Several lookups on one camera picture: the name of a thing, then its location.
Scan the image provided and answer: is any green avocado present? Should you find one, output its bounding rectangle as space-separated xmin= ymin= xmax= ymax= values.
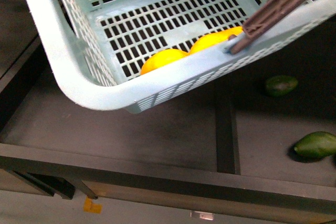
xmin=265 ymin=75 xmax=299 ymax=97
xmin=293 ymin=131 xmax=335 ymax=159

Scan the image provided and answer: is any light blue plastic basket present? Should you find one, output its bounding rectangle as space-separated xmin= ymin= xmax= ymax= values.
xmin=26 ymin=0 xmax=335 ymax=113

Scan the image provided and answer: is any orange floor tape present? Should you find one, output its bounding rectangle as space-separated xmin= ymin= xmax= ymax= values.
xmin=83 ymin=197 xmax=102 ymax=214

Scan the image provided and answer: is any lemon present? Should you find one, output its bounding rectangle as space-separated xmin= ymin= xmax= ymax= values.
xmin=140 ymin=49 xmax=188 ymax=75

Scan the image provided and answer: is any yellow mango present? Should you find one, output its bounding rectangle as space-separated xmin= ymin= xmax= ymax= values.
xmin=189 ymin=26 xmax=243 ymax=55

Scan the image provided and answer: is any green avocado lower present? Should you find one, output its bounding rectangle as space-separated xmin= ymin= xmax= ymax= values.
xmin=293 ymin=131 xmax=335 ymax=159

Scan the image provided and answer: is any green avocado upper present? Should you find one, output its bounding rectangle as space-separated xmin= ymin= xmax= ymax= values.
xmin=265 ymin=75 xmax=299 ymax=97

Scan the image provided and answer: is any black display shelf tray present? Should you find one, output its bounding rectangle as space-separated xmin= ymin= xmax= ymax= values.
xmin=0 ymin=0 xmax=336 ymax=223

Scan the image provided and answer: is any black shelf divider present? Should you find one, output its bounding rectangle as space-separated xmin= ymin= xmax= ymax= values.
xmin=215 ymin=87 xmax=240 ymax=175

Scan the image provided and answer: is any brown basket handle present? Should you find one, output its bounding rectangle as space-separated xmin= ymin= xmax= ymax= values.
xmin=229 ymin=0 xmax=306 ymax=54

